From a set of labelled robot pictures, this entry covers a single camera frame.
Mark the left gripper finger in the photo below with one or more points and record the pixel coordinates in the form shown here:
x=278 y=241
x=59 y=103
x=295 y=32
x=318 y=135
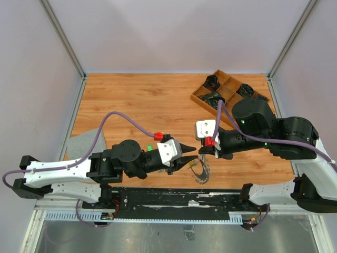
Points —
x=182 y=161
x=186 y=148

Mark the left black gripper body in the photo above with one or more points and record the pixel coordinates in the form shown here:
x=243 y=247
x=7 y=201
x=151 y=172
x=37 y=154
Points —
x=150 y=164

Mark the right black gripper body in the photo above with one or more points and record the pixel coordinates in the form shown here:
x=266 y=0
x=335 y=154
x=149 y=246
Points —
x=231 y=141

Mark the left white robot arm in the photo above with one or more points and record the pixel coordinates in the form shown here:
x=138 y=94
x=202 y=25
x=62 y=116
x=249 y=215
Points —
x=87 y=179

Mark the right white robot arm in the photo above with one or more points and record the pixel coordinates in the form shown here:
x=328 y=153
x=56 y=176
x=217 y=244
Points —
x=294 y=138

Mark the rolled dark tie front-left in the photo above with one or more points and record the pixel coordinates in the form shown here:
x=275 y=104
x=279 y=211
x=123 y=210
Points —
x=212 y=99

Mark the rolled dark tie right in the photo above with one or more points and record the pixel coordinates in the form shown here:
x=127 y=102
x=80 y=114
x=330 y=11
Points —
x=261 y=98

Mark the rolled dark tie top-right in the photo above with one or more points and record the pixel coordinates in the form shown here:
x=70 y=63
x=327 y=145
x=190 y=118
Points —
x=245 y=90

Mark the wooden compartment tray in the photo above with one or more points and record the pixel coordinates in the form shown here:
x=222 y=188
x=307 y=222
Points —
x=228 y=87

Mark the rolled dark tie top-left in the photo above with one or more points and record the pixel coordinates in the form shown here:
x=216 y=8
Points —
x=211 y=83

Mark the grey felt pad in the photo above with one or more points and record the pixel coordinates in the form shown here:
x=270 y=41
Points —
x=78 y=146

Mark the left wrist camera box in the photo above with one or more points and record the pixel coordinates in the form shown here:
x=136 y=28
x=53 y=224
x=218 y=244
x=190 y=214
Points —
x=169 y=151

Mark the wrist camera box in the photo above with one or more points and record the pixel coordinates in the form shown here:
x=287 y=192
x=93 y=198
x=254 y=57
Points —
x=169 y=151
x=204 y=129

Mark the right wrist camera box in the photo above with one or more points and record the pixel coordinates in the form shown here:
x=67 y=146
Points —
x=204 y=129

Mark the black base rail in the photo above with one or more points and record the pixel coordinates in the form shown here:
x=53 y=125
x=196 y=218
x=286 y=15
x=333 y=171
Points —
x=173 y=204

